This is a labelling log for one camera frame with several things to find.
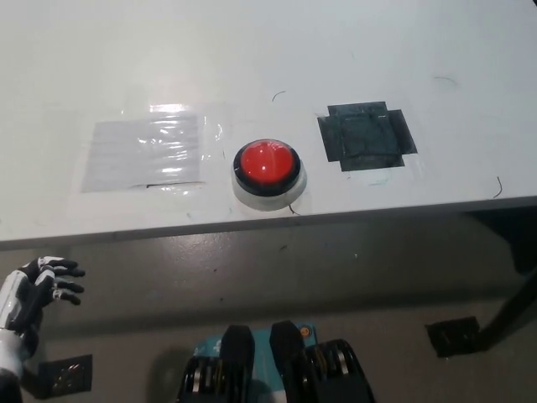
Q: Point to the grey paper sheet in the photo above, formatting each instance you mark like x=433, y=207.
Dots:
x=142, y=155

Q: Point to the black tape patch on table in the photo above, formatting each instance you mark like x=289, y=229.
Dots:
x=367, y=136

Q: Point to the clear plastic tape film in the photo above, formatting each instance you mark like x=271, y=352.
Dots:
x=212, y=130

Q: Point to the red dome push button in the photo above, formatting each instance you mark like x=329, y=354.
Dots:
x=268, y=165

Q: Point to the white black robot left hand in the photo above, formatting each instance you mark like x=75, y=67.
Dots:
x=29, y=294

